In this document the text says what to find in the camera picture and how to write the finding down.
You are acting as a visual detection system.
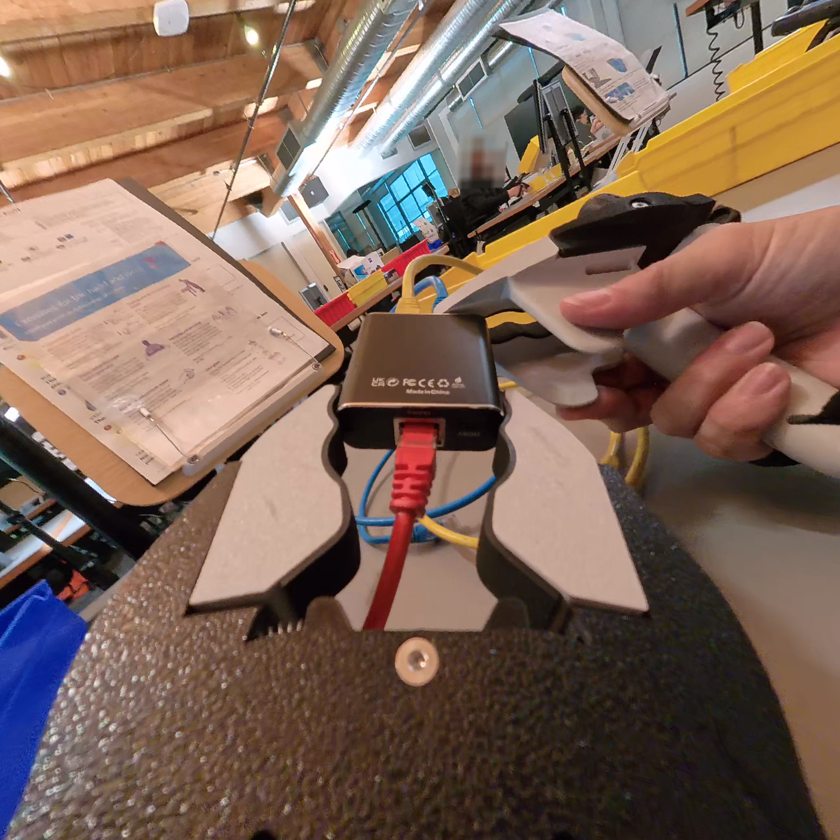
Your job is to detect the black computer monitor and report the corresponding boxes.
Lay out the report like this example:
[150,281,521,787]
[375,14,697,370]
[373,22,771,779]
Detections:
[504,82,547,161]

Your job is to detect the red ethernet cable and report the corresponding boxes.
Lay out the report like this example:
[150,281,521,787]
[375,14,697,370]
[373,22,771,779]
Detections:
[363,420,439,631]

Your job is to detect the red plastic bin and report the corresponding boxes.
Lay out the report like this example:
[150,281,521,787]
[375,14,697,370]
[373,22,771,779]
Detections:
[314,292,358,329]
[382,241,429,277]

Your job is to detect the person's right hand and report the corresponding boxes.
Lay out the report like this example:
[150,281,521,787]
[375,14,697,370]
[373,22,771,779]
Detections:
[558,206,840,463]

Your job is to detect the white cardboard box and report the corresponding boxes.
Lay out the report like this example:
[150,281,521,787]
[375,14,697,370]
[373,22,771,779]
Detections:
[336,252,385,282]

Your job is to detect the black tripod pole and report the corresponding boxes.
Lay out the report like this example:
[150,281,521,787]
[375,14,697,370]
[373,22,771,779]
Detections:
[0,413,158,559]

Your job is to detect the small yellow bin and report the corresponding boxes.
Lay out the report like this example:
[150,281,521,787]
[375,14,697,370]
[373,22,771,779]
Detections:
[346,271,389,307]

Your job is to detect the blue plastic bin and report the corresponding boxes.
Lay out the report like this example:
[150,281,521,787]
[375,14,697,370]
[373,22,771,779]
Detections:
[0,581,89,815]

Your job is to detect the wooden document stand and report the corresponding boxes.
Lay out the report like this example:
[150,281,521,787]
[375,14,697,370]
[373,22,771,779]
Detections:
[499,10,677,129]
[0,177,345,508]

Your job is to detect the large window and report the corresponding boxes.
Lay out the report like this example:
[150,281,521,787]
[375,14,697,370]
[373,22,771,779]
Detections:
[376,154,442,231]

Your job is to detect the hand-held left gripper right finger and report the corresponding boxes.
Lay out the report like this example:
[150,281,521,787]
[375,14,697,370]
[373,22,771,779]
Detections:
[476,388,651,634]

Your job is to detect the blue ethernet cable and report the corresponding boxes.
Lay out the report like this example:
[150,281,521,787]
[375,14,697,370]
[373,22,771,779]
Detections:
[356,276,497,544]

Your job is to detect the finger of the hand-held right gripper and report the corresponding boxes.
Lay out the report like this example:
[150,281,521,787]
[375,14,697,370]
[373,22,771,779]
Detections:
[436,236,648,357]
[490,314,626,408]

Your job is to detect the yellow ethernet cable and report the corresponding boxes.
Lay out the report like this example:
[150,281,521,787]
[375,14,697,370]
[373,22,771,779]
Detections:
[400,253,652,552]

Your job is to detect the instruction sheet document stand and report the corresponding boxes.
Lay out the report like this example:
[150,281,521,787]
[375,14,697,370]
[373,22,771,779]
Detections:
[0,178,329,485]

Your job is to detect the silver ventilation duct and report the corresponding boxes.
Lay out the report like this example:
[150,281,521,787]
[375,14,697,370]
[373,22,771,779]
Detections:
[379,0,526,157]
[271,0,424,198]

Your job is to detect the black network adapter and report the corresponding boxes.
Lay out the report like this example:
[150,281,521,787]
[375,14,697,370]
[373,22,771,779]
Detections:
[336,313,506,452]

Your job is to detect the white ceiling access point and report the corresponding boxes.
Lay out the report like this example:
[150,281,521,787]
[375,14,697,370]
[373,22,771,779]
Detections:
[152,0,191,37]

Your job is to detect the grey desk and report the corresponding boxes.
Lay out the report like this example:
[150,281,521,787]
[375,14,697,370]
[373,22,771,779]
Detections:
[338,147,840,840]

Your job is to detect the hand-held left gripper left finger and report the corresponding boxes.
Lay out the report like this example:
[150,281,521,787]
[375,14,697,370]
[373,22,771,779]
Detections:
[188,385,362,626]

